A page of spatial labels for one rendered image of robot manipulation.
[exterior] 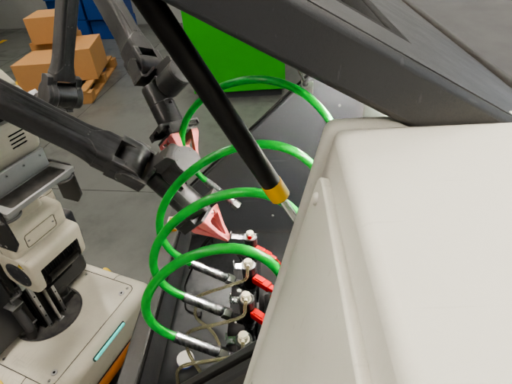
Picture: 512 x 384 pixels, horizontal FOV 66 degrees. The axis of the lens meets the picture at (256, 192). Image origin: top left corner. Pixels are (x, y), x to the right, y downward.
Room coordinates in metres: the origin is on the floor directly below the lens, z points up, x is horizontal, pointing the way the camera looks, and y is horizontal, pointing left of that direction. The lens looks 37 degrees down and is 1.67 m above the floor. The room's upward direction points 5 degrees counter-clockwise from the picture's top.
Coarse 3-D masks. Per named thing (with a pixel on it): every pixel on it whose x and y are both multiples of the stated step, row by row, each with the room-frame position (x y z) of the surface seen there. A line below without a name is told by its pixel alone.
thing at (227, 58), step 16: (192, 16) 3.93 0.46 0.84; (192, 32) 3.93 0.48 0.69; (208, 32) 3.92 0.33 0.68; (208, 48) 3.92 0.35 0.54; (224, 48) 3.91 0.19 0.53; (240, 48) 3.91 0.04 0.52; (208, 64) 3.92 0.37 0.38; (224, 64) 3.91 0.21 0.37; (240, 64) 3.91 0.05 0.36; (256, 64) 3.90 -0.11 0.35; (272, 64) 3.89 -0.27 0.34; (224, 80) 3.92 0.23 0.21; (240, 96) 3.95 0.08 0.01
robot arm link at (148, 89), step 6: (150, 84) 0.85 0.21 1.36; (144, 90) 0.85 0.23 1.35; (150, 90) 0.84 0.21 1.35; (156, 90) 0.84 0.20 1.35; (144, 96) 0.85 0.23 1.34; (150, 96) 0.83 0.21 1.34; (156, 96) 0.83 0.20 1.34; (162, 96) 0.83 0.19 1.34; (150, 102) 0.83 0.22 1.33; (156, 102) 0.82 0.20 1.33; (150, 108) 0.83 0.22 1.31
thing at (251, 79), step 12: (228, 84) 0.70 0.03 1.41; (240, 84) 0.69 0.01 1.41; (276, 84) 0.65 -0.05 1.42; (288, 84) 0.64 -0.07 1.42; (300, 96) 0.63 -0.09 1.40; (312, 96) 0.63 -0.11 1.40; (192, 108) 0.74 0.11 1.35; (324, 108) 0.62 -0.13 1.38; (180, 132) 0.76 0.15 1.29; (204, 180) 0.74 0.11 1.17
